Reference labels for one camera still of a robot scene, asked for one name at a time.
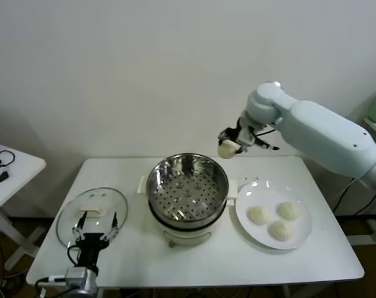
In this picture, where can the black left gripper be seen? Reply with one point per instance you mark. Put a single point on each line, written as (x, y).
(89, 248)

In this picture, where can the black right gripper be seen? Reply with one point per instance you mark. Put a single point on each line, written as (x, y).
(235, 132)

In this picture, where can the white steamed baozi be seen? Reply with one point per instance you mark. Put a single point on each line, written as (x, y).
(258, 215)
(226, 151)
(280, 230)
(289, 211)

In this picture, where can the pale right robot arm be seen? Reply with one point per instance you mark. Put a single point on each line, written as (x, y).
(324, 130)

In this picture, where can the stainless perforated steamer basket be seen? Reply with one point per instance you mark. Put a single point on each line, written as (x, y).
(206, 198)

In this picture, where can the glass pot lid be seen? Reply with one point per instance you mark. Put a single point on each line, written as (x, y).
(66, 223)

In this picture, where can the white round plate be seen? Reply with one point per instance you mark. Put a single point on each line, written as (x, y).
(256, 195)

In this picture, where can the white electric cooking pot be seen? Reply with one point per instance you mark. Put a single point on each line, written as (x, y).
(187, 236)

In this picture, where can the white side table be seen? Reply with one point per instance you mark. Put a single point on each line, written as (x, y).
(20, 174)

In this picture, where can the small black device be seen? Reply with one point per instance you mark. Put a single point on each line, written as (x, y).
(2, 177)

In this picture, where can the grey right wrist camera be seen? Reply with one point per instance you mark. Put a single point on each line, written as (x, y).
(248, 138)

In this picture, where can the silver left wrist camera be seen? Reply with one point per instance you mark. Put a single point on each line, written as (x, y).
(76, 277)

